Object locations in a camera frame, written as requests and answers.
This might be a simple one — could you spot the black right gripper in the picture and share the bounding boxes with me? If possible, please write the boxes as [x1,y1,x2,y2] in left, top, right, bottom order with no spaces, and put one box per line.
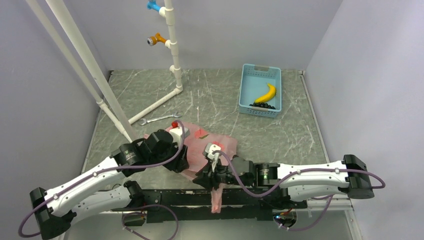
[192,156,252,191]

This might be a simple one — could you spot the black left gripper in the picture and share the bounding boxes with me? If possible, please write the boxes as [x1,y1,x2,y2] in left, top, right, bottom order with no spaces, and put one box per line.
[149,140,190,173]

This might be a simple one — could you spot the pink plastic bag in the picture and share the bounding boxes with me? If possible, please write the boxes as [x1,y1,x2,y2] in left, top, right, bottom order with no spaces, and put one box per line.
[165,121,238,214]

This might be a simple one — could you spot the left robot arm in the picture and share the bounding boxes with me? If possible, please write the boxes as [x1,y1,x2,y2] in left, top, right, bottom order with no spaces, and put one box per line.
[30,126,190,240]

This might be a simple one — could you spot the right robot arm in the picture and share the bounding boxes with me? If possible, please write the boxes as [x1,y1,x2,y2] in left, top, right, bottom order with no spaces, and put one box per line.
[193,154,375,208]

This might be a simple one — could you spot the dark fake grape bunch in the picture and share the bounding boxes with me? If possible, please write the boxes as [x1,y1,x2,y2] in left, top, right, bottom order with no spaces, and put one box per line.
[249,102,276,110]

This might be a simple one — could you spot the yellow fake banana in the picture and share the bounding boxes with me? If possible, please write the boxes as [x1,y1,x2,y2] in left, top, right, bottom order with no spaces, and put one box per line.
[254,83,277,103]

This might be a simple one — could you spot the silver open-end wrench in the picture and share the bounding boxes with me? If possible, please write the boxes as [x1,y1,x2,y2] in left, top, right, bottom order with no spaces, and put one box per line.
[138,111,183,126]

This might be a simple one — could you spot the white diagonal support pole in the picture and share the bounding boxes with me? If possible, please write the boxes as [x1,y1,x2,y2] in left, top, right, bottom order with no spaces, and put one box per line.
[26,0,138,142]

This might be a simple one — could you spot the light blue plastic basket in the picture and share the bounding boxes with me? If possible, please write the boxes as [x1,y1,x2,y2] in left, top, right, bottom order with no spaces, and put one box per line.
[238,63,283,118]

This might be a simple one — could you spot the orange hook on pipe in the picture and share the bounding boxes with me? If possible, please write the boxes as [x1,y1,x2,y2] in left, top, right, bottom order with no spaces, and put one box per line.
[146,32,167,46]

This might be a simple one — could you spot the white PVC pipe stand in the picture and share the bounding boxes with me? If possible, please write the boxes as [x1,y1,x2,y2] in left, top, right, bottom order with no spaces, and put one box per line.
[127,0,184,126]

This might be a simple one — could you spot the blue hook on pipe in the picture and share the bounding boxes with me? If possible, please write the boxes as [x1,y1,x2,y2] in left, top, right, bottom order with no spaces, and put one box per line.
[146,0,161,12]

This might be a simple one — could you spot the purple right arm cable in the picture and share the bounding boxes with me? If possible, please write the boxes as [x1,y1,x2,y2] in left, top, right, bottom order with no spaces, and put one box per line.
[211,150,386,199]

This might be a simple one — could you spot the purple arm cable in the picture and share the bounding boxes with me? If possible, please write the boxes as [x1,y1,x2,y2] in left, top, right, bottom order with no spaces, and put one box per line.
[211,150,386,199]
[17,120,186,239]

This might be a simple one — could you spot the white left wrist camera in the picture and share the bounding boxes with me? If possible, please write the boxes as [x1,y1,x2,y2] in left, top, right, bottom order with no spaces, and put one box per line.
[168,121,191,147]

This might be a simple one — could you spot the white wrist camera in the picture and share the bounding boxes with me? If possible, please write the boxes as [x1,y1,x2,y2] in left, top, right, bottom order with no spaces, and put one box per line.
[168,121,191,147]
[203,143,222,173]

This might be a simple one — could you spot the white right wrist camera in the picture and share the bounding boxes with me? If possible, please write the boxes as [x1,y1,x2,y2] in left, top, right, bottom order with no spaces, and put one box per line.
[203,143,222,173]

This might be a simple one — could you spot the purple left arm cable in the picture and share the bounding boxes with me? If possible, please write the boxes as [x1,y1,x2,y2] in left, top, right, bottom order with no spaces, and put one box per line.
[17,120,186,239]

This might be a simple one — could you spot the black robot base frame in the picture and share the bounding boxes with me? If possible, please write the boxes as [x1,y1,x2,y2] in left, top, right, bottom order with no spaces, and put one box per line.
[121,180,308,227]

